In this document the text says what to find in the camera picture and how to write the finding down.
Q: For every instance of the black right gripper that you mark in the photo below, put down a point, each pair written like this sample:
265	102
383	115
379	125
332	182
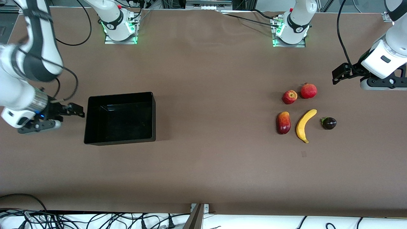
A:
54	110

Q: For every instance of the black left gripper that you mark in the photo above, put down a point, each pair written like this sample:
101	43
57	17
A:
354	70

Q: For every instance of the black rectangular plastic tray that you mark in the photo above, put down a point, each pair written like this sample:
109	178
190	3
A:
120	122

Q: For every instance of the red yellow apple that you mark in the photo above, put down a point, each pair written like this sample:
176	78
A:
289	97

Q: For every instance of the yellow banana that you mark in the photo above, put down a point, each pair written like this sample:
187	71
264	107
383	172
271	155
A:
302	125

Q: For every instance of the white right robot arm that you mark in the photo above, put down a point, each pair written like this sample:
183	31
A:
41	47

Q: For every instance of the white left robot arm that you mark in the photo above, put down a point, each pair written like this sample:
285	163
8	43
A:
381	60

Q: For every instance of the red pomegranate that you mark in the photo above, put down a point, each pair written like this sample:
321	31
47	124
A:
309	91

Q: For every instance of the dark purple round fruit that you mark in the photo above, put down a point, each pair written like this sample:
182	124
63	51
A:
329	123

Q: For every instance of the red yellow mango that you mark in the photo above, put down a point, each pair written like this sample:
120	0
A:
283	123

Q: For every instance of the brown table cover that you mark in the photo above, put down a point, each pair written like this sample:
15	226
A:
206	79

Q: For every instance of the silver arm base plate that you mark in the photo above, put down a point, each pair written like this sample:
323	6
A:
108	41
300	45

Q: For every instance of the aluminium frame rack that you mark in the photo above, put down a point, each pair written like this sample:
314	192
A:
206	4

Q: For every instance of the metal table bracket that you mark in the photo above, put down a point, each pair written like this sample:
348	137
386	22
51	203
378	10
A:
195	219

